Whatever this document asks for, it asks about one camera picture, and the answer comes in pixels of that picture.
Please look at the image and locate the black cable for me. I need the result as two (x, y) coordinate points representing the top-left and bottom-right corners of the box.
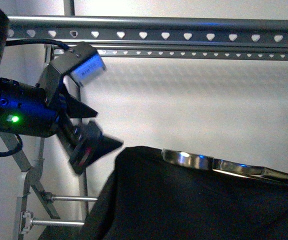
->
(0, 38), (71, 160)

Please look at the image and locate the perforated metal top rail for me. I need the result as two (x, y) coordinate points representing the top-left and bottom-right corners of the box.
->
(7, 16), (288, 61)

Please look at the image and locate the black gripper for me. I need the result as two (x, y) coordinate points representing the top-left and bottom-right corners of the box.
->
(35, 83), (124, 175)

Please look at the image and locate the steel rod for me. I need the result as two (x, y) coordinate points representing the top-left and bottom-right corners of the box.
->
(41, 192), (98, 203)
(22, 211), (84, 227)

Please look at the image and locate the lower steel rod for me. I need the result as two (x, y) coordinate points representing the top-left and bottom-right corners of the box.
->
(22, 211), (84, 227)

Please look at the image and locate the upper steel rod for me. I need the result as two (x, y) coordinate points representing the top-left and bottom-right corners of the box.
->
(41, 192), (98, 203)

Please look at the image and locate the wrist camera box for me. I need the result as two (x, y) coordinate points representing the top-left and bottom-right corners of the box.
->
(38, 42), (106, 109)

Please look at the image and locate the grey metal rack frame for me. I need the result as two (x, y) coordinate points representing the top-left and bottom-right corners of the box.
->
(0, 44), (90, 240)

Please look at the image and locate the black t-shirt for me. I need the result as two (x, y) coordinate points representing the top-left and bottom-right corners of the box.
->
(40, 146), (288, 240)

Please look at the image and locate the clear plastic hanger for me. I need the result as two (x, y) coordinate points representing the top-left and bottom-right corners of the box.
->
(161, 149), (288, 184)

